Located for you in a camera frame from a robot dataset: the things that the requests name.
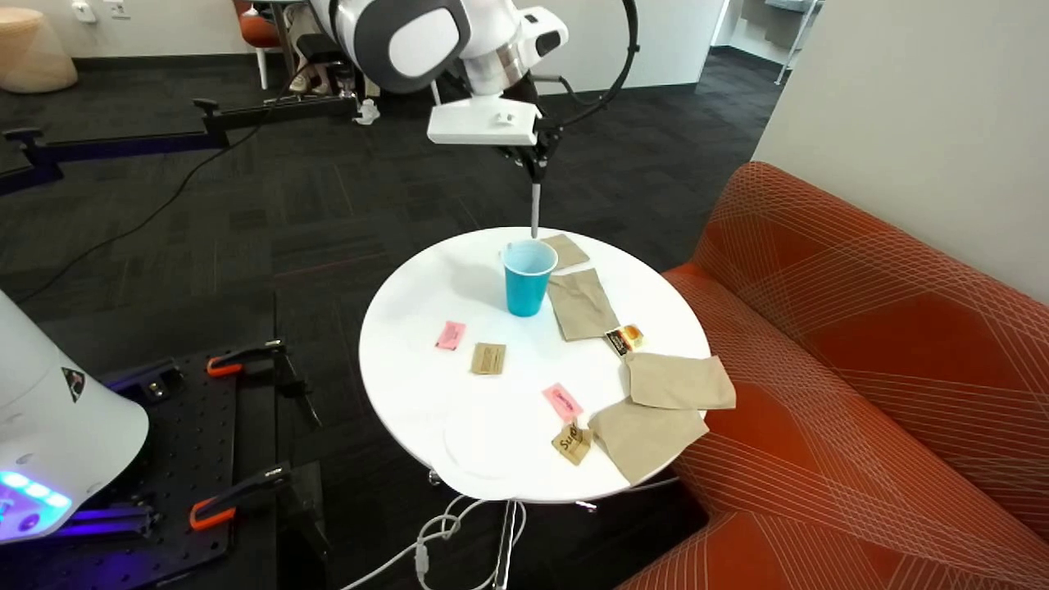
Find orange patterned corner sofa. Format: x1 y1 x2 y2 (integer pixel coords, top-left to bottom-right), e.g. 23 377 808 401
617 160 1049 590

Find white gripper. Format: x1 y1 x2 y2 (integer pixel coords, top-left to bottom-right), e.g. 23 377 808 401
423 98 555 186

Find seated person dark clothes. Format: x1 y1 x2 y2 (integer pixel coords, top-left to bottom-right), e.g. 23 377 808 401
286 30 370 100

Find white device with purple lights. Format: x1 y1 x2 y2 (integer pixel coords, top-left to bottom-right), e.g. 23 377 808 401
0 287 155 546

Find black boom bar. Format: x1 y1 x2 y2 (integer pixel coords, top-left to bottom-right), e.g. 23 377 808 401
0 94 364 201

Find gold brown packet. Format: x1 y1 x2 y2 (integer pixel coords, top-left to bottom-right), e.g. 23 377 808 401
546 418 595 468

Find white cable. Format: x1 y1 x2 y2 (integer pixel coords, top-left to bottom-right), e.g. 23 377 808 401
478 498 535 590
342 495 489 590

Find orange and black packet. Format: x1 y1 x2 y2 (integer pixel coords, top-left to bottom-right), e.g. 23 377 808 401
603 321 650 358

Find blue plastic cup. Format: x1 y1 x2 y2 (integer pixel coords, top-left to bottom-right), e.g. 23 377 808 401
498 237 560 321

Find pink sweetener packet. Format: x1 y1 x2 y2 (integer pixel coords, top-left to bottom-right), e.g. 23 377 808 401
541 381 588 425
432 316 473 354

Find thin black floor cable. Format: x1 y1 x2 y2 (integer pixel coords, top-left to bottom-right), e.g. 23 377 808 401
13 124 265 303

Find creased brown napkin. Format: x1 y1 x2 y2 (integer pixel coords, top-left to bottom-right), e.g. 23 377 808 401
544 266 624 343

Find clear plastic plate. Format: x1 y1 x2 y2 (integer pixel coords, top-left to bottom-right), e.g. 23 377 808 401
437 374 570 495

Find brown sugar packet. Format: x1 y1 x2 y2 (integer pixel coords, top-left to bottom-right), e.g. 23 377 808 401
470 340 511 377

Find beige round stool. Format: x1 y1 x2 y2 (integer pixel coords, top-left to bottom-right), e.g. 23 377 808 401
0 3 83 94

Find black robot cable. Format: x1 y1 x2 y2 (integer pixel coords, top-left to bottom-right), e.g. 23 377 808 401
538 0 643 150

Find orange chair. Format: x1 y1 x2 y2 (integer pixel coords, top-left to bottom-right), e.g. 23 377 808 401
228 0 289 90

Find crumpled brown napkin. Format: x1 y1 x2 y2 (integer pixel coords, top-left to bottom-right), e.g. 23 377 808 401
588 395 710 485

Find folded brown napkin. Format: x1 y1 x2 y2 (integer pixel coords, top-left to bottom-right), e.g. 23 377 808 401
620 348 742 414

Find large flat brown napkin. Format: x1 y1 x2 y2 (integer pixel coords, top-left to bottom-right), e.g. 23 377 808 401
541 231 592 274

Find orange handled clamp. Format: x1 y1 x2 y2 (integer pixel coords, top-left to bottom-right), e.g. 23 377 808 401
202 337 322 421
188 461 322 538

